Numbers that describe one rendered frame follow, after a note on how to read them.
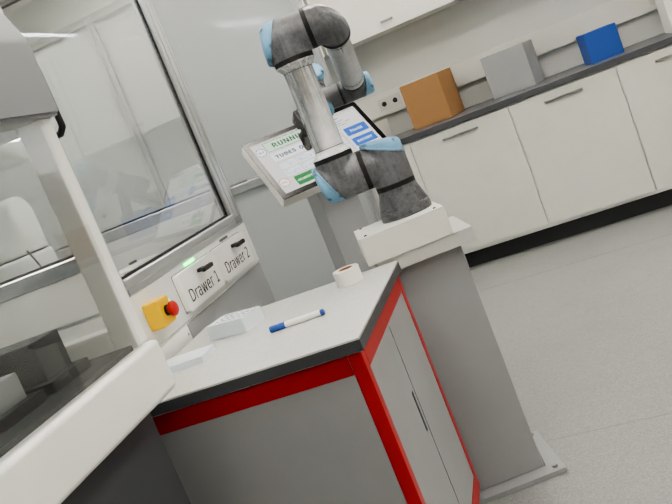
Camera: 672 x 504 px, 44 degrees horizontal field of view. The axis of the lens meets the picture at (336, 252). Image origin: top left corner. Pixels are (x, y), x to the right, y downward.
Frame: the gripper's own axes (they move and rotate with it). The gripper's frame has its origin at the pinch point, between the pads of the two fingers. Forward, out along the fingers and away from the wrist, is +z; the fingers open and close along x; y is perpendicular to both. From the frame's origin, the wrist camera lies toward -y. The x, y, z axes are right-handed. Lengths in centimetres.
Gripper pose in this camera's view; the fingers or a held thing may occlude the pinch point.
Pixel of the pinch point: (310, 149)
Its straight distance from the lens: 301.0
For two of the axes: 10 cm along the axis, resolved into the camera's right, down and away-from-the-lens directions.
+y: -5.5, -6.9, 4.7
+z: -0.8, 6.0, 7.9
